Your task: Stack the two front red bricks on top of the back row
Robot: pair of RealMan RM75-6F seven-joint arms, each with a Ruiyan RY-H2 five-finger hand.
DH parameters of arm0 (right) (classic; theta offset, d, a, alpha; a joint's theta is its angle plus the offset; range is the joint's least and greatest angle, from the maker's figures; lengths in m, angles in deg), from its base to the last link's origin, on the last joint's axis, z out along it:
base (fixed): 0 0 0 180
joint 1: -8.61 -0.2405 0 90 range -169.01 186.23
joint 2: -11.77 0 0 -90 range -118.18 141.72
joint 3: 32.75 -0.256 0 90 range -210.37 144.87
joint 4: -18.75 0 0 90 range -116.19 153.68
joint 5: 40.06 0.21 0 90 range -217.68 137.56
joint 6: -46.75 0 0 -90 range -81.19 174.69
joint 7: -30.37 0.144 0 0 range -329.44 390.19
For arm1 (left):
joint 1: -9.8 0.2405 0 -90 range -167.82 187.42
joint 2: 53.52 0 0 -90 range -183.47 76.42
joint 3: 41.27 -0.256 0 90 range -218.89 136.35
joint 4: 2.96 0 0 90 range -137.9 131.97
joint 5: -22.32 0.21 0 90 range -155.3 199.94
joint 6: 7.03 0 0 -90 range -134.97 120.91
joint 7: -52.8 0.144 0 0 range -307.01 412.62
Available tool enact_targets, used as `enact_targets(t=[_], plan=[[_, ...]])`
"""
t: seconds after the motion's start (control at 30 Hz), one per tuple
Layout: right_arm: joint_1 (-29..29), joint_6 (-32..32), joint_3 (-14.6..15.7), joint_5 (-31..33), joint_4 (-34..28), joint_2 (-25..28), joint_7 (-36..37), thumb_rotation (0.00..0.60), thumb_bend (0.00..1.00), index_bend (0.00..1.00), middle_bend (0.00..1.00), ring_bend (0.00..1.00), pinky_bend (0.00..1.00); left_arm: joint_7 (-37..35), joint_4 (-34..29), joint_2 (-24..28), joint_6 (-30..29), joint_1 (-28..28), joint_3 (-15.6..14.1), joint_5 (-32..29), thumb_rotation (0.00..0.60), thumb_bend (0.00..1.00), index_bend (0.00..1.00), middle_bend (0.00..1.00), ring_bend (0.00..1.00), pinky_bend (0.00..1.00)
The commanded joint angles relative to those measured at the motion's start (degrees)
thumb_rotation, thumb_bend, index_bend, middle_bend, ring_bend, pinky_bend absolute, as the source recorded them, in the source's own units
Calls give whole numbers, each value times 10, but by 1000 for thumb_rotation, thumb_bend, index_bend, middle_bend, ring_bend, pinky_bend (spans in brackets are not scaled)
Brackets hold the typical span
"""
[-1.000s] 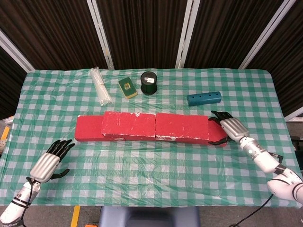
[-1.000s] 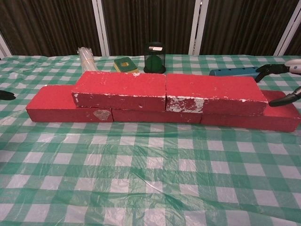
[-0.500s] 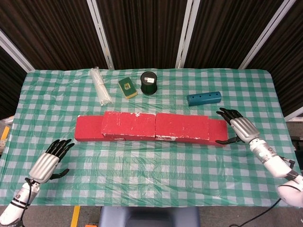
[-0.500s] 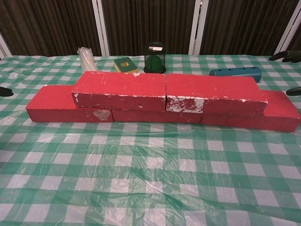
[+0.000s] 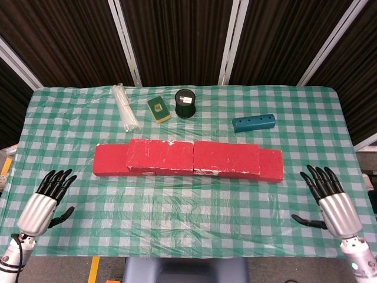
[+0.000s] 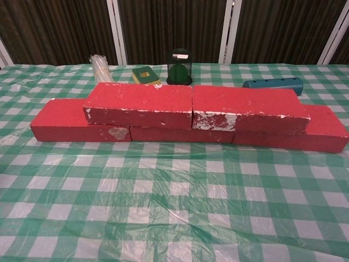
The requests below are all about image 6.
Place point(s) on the green white checkered tablecloth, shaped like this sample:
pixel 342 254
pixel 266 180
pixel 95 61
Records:
pixel 109 191

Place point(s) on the blue perforated cylinder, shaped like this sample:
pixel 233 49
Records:
pixel 272 83

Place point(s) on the dark green cylindrical container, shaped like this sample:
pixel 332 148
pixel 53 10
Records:
pixel 178 72

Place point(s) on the green yellow sponge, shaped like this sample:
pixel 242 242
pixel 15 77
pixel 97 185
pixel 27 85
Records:
pixel 144 74

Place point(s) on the chipped red brick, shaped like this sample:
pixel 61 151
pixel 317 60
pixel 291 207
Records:
pixel 245 103

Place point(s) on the bundle of white plastic tubes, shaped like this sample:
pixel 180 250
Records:
pixel 102 71

